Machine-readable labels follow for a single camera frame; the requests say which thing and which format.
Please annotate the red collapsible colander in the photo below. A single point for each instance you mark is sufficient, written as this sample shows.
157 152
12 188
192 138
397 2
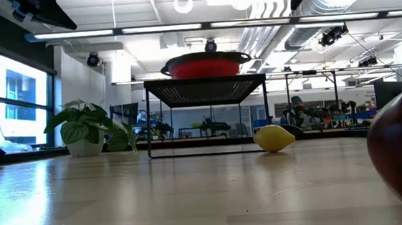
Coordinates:
205 69

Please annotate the yellow lemon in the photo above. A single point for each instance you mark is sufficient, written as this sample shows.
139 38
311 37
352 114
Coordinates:
274 138

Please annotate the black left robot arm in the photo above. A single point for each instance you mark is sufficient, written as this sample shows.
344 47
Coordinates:
53 12

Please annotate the black ceiling fixture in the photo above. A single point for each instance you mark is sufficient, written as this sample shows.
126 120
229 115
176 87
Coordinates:
210 46
331 35
92 60

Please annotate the white round ceiling light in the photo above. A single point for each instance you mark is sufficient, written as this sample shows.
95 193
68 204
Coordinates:
183 4

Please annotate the LED light bar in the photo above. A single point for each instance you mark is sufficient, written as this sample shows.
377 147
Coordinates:
162 28

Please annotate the black perforated metal stand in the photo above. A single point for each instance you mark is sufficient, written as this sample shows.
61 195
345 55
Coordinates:
203 90

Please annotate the black computer monitor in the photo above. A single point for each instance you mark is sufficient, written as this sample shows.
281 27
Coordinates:
391 94
125 114

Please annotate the potted green plant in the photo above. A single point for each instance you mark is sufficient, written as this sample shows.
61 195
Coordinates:
83 129

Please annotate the silver ceiling duct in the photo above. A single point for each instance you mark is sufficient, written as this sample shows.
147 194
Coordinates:
321 2

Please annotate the black aluminium rig frame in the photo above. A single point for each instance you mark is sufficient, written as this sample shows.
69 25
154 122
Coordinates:
28 155

